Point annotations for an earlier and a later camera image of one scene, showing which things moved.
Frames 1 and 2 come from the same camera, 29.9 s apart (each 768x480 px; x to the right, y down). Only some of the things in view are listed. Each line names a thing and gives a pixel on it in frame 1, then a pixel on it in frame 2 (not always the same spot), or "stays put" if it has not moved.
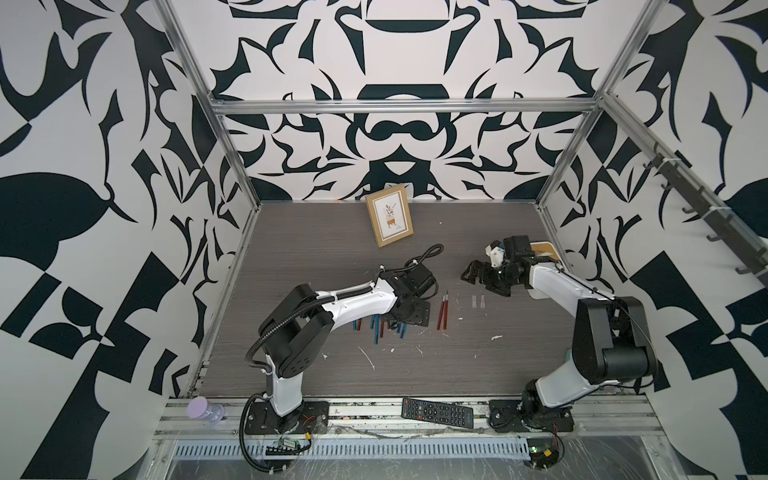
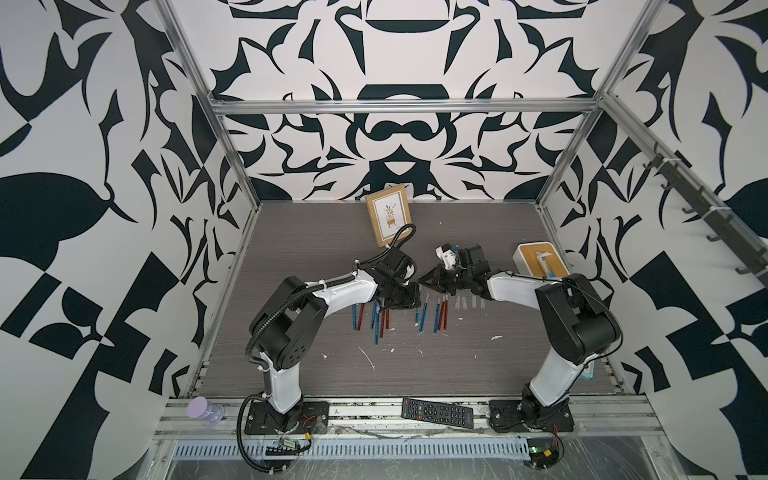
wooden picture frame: (391, 214) stays put
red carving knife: (439, 321) stays put
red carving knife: (446, 310) stays put
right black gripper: (484, 278) → (436, 279)
